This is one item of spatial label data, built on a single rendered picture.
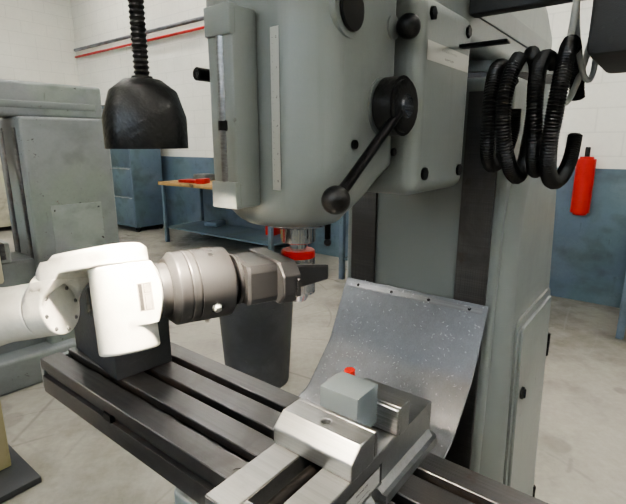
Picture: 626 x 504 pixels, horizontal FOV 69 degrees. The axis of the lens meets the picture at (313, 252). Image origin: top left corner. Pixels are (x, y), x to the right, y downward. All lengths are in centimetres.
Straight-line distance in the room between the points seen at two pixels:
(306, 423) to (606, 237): 428
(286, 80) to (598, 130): 429
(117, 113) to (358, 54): 27
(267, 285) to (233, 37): 28
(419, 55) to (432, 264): 44
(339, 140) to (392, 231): 48
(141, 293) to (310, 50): 31
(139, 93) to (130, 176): 742
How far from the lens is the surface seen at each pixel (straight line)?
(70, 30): 1067
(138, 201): 789
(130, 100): 43
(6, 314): 61
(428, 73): 67
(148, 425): 86
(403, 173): 65
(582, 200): 459
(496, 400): 102
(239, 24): 53
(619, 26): 69
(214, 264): 55
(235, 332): 263
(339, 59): 53
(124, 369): 101
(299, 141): 51
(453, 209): 91
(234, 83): 52
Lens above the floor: 141
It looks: 13 degrees down
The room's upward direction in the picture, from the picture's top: straight up
